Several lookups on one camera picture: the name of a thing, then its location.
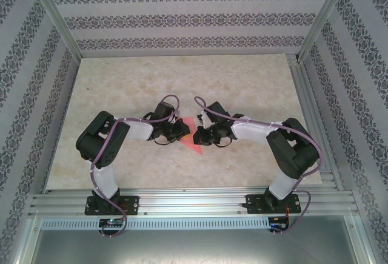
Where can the pink cloth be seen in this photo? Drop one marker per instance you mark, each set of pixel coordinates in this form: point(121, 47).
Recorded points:
point(192, 145)

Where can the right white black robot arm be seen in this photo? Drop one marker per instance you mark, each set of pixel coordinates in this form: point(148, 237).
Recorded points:
point(251, 130)

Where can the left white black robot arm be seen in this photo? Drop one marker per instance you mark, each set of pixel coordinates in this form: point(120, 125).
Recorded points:
point(139, 130)

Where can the grey sheet metal panel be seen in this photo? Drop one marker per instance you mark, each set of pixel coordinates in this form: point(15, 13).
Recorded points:
point(194, 245)

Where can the aluminium mounting rail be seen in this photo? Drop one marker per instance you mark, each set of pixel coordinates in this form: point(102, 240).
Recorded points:
point(188, 198)

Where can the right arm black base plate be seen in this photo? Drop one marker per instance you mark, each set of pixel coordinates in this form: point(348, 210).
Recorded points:
point(253, 200)

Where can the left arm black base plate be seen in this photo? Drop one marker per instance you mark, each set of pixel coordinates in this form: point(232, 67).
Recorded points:
point(133, 201)

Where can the aluminium side rail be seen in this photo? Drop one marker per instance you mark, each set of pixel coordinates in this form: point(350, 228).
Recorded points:
point(303, 94)

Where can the aluminium frame post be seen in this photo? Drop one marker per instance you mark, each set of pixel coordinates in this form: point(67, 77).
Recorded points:
point(324, 18)
point(57, 18)

